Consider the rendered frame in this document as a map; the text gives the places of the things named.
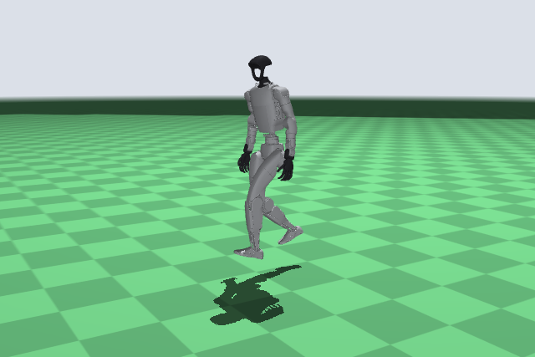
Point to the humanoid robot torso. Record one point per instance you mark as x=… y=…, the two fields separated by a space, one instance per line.
x=268 y=116

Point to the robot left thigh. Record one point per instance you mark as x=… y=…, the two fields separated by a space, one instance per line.
x=265 y=173

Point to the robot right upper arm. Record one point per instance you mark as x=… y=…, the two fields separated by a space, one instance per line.
x=251 y=119

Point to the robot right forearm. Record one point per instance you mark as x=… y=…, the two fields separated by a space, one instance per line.
x=251 y=136

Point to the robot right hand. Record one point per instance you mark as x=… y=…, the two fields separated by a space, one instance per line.
x=243 y=161

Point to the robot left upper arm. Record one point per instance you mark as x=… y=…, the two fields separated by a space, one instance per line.
x=282 y=95

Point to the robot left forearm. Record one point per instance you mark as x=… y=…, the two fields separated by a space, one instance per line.
x=291 y=136

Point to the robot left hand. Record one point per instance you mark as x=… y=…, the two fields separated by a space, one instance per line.
x=287 y=167

